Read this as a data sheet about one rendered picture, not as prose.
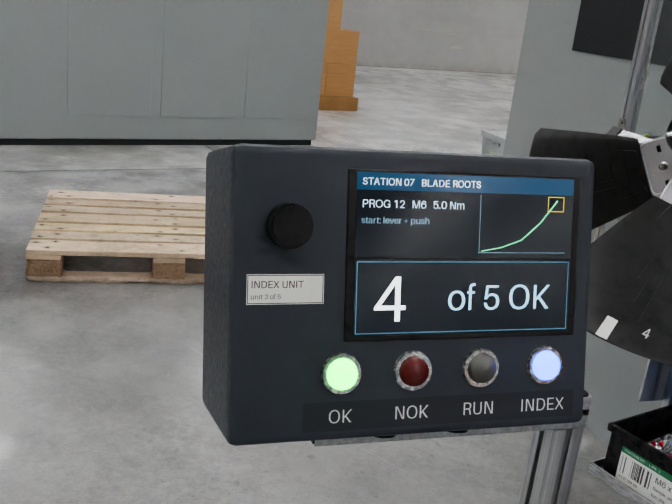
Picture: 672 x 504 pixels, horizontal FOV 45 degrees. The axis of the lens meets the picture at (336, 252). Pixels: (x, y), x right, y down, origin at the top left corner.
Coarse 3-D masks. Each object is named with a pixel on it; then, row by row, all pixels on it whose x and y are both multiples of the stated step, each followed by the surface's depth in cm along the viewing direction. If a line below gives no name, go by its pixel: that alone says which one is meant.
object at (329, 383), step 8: (328, 360) 52; (336, 360) 52; (344, 360) 52; (352, 360) 53; (328, 368) 52; (336, 368) 52; (344, 368) 52; (352, 368) 52; (360, 368) 53; (328, 376) 52; (336, 376) 52; (344, 376) 52; (352, 376) 52; (360, 376) 53; (328, 384) 52; (336, 384) 52; (344, 384) 52; (352, 384) 52; (336, 392) 52; (344, 392) 53
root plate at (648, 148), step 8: (664, 136) 127; (640, 144) 130; (648, 144) 130; (656, 144) 129; (664, 144) 128; (648, 152) 130; (656, 152) 129; (664, 152) 128; (648, 160) 130; (656, 160) 129; (664, 160) 128; (648, 168) 130; (656, 168) 129; (648, 176) 130; (656, 176) 130; (664, 176) 129; (656, 184) 130; (664, 184) 129; (656, 192) 130
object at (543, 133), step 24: (552, 144) 144; (576, 144) 140; (600, 144) 136; (624, 144) 132; (600, 168) 136; (624, 168) 132; (600, 192) 136; (624, 192) 133; (648, 192) 131; (600, 216) 137
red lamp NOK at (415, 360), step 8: (408, 352) 54; (416, 352) 54; (400, 360) 54; (408, 360) 54; (416, 360) 54; (424, 360) 54; (400, 368) 54; (408, 368) 53; (416, 368) 53; (424, 368) 54; (400, 376) 54; (408, 376) 53; (416, 376) 54; (424, 376) 54; (400, 384) 54; (408, 384) 54; (416, 384) 54; (424, 384) 54
